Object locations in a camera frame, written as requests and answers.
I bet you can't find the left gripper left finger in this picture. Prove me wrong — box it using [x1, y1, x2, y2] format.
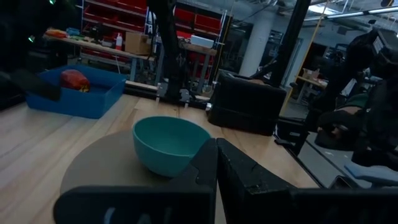
[52, 138, 218, 224]

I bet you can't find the brown cardboard box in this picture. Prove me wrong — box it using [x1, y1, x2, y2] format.
[124, 31, 152, 56]

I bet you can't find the white round pillar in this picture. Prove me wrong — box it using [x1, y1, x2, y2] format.
[238, 12, 275, 77]

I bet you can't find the red apple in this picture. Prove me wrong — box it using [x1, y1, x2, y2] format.
[59, 68, 91, 93]

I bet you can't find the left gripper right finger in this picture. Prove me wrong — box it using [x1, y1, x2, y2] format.
[216, 138, 398, 224]

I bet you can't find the black slanted frame post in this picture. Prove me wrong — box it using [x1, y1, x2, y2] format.
[269, 0, 312, 88]

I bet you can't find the white rectangular box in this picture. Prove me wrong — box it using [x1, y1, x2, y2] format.
[190, 34, 215, 49]

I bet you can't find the grey round placemat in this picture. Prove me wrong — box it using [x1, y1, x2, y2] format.
[60, 129, 200, 195]

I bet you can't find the teal ribbed bowl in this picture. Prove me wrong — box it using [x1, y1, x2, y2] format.
[132, 116, 213, 178]

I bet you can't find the small wooden desk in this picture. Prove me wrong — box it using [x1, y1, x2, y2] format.
[295, 68, 329, 93]

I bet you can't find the blue padded seat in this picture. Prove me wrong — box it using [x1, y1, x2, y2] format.
[344, 163, 398, 187]

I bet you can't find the blue plastic bin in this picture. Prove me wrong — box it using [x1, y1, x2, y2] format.
[25, 64, 127, 119]

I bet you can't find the yellow slanted pole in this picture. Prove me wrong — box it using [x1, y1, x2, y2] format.
[279, 0, 331, 116]

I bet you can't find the wooden workbench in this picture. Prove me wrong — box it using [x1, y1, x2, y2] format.
[43, 35, 156, 82]

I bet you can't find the black fabric bin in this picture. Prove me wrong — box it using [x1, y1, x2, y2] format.
[207, 70, 287, 137]

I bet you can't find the person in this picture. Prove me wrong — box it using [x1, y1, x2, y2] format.
[313, 92, 371, 152]

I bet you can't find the red bin storage shelf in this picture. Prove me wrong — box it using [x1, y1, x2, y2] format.
[81, 0, 149, 63]
[173, 6, 225, 40]

